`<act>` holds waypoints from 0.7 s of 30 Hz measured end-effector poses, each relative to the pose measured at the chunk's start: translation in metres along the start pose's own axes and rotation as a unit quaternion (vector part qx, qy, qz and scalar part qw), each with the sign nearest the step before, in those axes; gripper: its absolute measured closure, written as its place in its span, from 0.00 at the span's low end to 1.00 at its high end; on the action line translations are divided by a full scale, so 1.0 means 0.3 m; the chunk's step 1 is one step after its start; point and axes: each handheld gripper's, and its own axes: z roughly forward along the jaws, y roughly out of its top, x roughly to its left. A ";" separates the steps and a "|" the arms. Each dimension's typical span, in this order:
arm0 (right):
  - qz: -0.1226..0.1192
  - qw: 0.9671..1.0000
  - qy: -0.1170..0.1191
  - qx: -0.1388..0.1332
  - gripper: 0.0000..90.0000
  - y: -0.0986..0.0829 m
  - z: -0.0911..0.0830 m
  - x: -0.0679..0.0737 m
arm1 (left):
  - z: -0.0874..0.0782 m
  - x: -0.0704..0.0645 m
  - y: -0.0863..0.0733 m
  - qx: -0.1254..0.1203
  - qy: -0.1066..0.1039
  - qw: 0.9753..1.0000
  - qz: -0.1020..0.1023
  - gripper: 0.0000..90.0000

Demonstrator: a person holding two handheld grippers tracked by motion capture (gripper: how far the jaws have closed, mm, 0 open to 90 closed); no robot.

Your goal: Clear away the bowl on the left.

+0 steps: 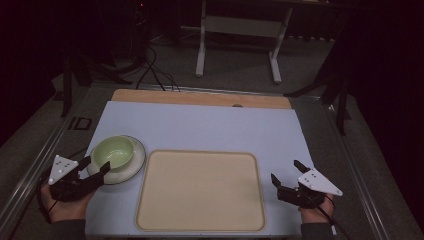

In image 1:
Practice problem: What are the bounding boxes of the white table mat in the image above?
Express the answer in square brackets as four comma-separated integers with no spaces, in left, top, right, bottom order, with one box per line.
[84,100,338,238]

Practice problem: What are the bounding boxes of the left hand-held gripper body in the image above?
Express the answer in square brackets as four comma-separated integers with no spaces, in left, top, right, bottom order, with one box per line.
[47,154,96,203]

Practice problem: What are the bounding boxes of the beige tray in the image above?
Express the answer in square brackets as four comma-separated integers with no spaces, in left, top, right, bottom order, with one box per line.
[134,149,267,233]

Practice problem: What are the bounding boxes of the black floor cables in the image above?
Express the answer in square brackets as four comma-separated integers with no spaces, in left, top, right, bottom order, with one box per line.
[134,44,182,93]

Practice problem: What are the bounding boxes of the white metal stand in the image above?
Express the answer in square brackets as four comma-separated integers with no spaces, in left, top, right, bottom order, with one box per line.
[195,0,294,85]

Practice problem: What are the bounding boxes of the white plate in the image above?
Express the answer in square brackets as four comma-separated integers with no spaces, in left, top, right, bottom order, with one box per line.
[86,135,147,186]

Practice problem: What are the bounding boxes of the person's left hand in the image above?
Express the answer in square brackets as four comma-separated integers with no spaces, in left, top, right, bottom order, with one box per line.
[40,182,96,224]

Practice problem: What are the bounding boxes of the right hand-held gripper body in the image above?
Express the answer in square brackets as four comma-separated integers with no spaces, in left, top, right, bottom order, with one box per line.
[277,167,344,210]

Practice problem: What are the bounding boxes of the black tripod stand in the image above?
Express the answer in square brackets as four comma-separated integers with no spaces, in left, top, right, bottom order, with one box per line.
[59,0,151,118]
[283,19,354,136]

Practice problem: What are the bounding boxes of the person's right hand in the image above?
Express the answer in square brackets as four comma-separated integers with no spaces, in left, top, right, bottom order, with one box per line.
[298,193,335,224]

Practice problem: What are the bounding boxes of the green bowl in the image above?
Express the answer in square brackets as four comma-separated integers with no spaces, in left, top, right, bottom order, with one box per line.
[92,135,136,170]

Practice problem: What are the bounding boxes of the black cable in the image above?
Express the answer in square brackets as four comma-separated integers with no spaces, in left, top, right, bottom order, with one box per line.
[35,148,88,225]
[313,194,353,240]

